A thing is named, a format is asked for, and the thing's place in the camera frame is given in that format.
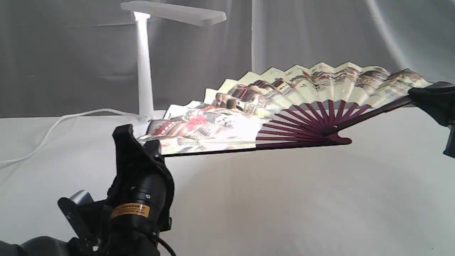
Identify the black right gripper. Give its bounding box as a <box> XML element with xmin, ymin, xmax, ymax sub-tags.
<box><xmin>408</xmin><ymin>82</ymin><xmax>455</xmax><ymax>158</ymax></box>

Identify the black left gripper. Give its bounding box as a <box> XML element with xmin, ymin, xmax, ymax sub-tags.
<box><xmin>105</xmin><ymin>124</ymin><xmax>175</xmax><ymax>237</ymax></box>

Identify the painted folding paper fan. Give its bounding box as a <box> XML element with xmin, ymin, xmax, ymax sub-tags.
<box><xmin>138</xmin><ymin>62</ymin><xmax>432</xmax><ymax>155</ymax></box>

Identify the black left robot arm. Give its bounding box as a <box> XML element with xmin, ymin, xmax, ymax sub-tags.
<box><xmin>1</xmin><ymin>124</ymin><xmax>176</xmax><ymax>256</ymax></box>

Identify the white desk lamp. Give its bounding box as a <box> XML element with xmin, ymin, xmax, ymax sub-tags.
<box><xmin>120</xmin><ymin>0</ymin><xmax>227</xmax><ymax>123</ymax></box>

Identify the grey backdrop curtain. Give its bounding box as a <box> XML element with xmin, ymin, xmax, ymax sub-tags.
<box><xmin>0</xmin><ymin>0</ymin><xmax>455</xmax><ymax>118</ymax></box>

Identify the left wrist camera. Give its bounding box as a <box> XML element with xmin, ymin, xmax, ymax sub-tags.
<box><xmin>57</xmin><ymin>191</ymin><xmax>105</xmax><ymax>246</ymax></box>

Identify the white power cable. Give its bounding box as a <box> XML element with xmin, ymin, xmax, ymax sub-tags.
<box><xmin>0</xmin><ymin>108</ymin><xmax>143</xmax><ymax>166</ymax></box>

